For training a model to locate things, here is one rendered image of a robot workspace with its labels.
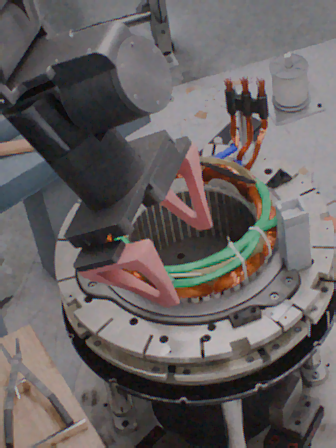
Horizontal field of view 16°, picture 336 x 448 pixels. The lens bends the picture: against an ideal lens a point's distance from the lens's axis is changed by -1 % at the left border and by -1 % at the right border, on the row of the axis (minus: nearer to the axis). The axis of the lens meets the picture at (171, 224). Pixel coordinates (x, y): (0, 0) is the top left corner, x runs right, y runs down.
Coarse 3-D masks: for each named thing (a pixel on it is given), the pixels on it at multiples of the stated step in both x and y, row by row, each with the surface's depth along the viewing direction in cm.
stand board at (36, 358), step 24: (24, 336) 138; (0, 360) 136; (24, 360) 135; (48, 360) 135; (0, 384) 134; (48, 384) 133; (0, 408) 131; (24, 408) 131; (48, 408) 131; (72, 408) 130; (0, 432) 129; (24, 432) 129; (48, 432) 129; (96, 432) 128
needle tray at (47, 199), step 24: (0, 120) 163; (144, 120) 164; (0, 168) 162; (24, 168) 162; (48, 168) 158; (0, 192) 155; (24, 192) 158; (48, 192) 163; (72, 192) 166; (48, 216) 165; (48, 240) 172; (48, 264) 179
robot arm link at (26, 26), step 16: (0, 0) 84; (16, 0) 87; (32, 0) 88; (0, 16) 86; (16, 16) 87; (32, 16) 89; (0, 32) 86; (16, 32) 87; (32, 32) 89; (0, 48) 85; (16, 48) 87; (0, 64) 85; (16, 64) 88
